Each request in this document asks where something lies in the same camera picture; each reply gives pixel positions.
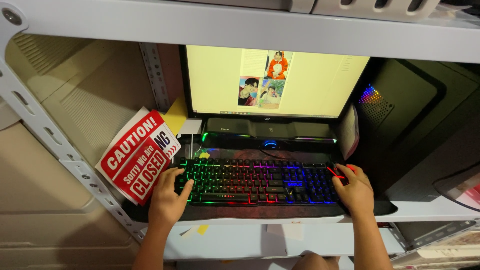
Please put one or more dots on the red white warning sign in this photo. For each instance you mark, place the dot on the red white warning sign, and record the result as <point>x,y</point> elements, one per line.
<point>129,144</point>

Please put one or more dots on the person's knee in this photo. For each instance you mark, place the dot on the person's knee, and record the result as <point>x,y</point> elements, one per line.
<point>315,261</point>

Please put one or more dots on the small white box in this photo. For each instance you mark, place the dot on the small white box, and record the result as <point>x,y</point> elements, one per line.
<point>189,126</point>

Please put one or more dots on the black speaker bar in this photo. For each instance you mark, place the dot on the black speaker bar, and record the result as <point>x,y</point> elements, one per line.
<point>270,129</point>

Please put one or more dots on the yellow paper sheet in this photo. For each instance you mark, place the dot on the yellow paper sheet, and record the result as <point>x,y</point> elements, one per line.
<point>176,116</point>

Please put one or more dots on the person's left hand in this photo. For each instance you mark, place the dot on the person's left hand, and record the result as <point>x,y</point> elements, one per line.
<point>165,202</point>

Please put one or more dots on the white sign red chevrons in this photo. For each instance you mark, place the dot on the white sign red chevrons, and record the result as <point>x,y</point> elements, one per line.
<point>165,138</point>

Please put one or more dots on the black computer tower case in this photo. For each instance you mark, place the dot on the black computer tower case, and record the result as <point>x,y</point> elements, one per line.
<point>412,131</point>

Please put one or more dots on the black rainbow backlit keyboard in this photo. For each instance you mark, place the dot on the black rainbow backlit keyboard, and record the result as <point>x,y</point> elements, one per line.
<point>255,182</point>

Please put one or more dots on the white paper sheet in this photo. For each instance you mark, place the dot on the white paper sheet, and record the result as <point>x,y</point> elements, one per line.
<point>348,131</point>

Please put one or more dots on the black mouse with red light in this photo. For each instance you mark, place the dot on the black mouse with red light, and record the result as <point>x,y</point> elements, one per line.
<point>335,171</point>

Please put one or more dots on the black computer monitor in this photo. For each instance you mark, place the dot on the black computer monitor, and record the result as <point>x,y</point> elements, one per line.
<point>225,78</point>

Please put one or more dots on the black desk mat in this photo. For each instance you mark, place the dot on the black desk mat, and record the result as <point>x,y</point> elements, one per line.
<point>262,212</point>

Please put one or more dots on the person's right hand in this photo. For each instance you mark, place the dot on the person's right hand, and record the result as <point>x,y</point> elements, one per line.
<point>356,195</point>

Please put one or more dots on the beige plastic cabinet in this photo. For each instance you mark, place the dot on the beige plastic cabinet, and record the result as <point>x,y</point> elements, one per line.
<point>56,150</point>

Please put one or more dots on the white metal shelf rack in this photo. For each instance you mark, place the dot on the white metal shelf rack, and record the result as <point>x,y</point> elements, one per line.
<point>240,33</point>

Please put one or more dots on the red sign white lettering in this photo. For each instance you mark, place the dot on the red sign white lettering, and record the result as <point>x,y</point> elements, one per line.
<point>144,176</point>

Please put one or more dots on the yellow sticky note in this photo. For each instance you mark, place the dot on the yellow sticky note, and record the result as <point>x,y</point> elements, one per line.
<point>203,229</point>

